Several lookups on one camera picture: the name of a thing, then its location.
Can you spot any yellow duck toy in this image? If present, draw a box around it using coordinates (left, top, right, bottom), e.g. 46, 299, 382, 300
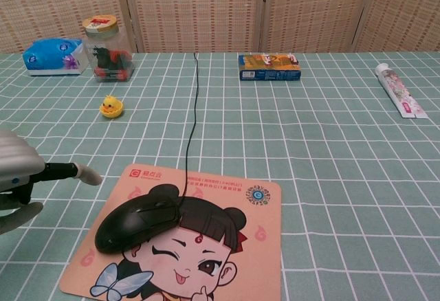
98, 94, 124, 120

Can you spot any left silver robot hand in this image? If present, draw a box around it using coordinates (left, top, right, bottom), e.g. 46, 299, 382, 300
0, 124, 103, 236

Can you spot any black computer mouse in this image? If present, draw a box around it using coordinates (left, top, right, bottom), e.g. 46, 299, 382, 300
94, 192, 182, 254

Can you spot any green grid tablecloth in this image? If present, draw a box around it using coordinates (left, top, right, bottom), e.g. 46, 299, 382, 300
0, 52, 440, 301

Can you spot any woven bamboo screen panel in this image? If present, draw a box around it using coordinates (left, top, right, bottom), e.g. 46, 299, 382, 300
259, 0, 377, 54
127, 0, 267, 54
350, 0, 440, 53
0, 0, 139, 54

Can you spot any clear jar with gold lid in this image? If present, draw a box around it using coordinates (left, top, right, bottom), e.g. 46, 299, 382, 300
81, 15, 135, 83

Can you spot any orange and blue carton box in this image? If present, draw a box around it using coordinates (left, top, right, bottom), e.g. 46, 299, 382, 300
237, 52, 303, 82

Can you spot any blue tissue pack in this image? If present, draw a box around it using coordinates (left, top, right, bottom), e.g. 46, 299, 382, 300
22, 38, 89, 76

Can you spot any white floral toothpaste tube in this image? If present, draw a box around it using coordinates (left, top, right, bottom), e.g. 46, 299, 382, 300
374, 63, 430, 120

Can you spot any pink cartoon girl mouse pad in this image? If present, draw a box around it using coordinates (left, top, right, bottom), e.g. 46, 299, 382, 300
58, 163, 283, 301

